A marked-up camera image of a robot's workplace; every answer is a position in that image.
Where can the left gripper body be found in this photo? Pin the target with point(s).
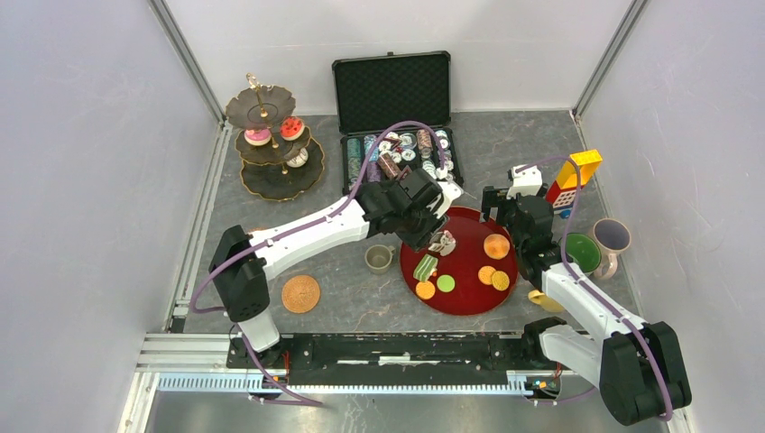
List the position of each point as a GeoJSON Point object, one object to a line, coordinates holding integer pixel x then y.
{"type": "Point", "coordinates": [419, 227]}

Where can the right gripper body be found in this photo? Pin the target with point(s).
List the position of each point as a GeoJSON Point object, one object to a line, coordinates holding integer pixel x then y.
{"type": "Point", "coordinates": [497, 198]}

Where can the orange peach bun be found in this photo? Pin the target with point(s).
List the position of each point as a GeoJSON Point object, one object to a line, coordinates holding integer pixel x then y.
{"type": "Point", "coordinates": [496, 246]}

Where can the chocolate cake slice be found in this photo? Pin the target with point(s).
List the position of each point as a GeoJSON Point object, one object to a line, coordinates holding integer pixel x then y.
{"type": "Point", "coordinates": [442, 243]}

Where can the white rectangular pastry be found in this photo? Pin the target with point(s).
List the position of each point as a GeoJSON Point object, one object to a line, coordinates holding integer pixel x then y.
{"type": "Point", "coordinates": [426, 266]}

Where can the white striped donut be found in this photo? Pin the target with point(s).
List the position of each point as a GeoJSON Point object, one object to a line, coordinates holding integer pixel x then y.
{"type": "Point", "coordinates": [299, 160]}

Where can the red frosted donut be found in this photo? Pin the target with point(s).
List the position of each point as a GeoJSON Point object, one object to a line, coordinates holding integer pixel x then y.
{"type": "Point", "coordinates": [292, 128]}

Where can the pink frosted donut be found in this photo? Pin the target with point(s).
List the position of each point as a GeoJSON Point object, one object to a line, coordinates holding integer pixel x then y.
{"type": "Point", "coordinates": [258, 137]}

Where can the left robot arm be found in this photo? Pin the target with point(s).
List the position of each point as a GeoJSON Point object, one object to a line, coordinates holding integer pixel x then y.
{"type": "Point", "coordinates": [244, 264]}

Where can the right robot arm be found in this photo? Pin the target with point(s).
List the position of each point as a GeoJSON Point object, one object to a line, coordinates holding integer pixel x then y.
{"type": "Point", "coordinates": [636, 366]}

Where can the toy block tower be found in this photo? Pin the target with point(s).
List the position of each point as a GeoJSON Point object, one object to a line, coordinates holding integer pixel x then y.
{"type": "Point", "coordinates": [573, 176]}

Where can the green bowl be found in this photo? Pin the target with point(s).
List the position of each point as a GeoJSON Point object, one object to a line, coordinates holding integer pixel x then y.
{"type": "Point", "coordinates": [584, 251]}

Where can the orange waffle biscuit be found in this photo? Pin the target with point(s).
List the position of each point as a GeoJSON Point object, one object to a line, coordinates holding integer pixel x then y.
{"type": "Point", "coordinates": [500, 281]}

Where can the small grey-green cup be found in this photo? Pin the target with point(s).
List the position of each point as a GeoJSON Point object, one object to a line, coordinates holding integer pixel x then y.
{"type": "Point", "coordinates": [378, 258]}

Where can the orange round biscuit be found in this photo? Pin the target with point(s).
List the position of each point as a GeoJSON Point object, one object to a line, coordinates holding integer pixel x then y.
{"type": "Point", "coordinates": [485, 275]}

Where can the red round tray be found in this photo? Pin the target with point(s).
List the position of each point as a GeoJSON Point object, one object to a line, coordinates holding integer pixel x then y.
{"type": "Point", "coordinates": [470, 297]}

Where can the yellow cup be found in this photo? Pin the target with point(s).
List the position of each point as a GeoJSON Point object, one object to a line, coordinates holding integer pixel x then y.
{"type": "Point", "coordinates": [542, 300]}

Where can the beige purple mug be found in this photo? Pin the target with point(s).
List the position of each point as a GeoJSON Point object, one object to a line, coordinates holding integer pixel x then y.
{"type": "Point", "coordinates": [612, 238]}

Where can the black poker chip case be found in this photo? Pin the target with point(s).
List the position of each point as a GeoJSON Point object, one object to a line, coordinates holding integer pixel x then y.
{"type": "Point", "coordinates": [373, 93]}

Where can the green macaron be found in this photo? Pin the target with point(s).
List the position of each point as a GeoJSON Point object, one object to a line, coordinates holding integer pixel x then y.
{"type": "Point", "coordinates": [445, 283]}

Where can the yellow round cookie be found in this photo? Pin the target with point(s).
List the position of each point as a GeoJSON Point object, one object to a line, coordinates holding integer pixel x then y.
{"type": "Point", "coordinates": [425, 290]}

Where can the three-tier dessert stand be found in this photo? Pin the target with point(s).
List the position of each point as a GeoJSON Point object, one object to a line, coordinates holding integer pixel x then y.
{"type": "Point", "coordinates": [264, 172]}

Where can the woven coaster front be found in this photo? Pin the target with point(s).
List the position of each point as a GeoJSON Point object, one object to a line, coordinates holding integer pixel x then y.
{"type": "Point", "coordinates": [300, 294]}

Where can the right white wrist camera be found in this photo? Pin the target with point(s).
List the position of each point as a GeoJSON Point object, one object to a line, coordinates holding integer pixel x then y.
{"type": "Point", "coordinates": [525, 182]}

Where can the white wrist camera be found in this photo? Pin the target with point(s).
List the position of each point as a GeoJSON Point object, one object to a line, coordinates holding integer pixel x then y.
{"type": "Point", "coordinates": [525, 182]}
{"type": "Point", "coordinates": [450, 192]}

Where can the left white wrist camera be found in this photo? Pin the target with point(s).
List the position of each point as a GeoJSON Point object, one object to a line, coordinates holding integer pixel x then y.
{"type": "Point", "coordinates": [450, 192]}

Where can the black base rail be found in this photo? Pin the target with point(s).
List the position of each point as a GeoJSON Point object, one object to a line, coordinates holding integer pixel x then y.
{"type": "Point", "coordinates": [397, 362]}

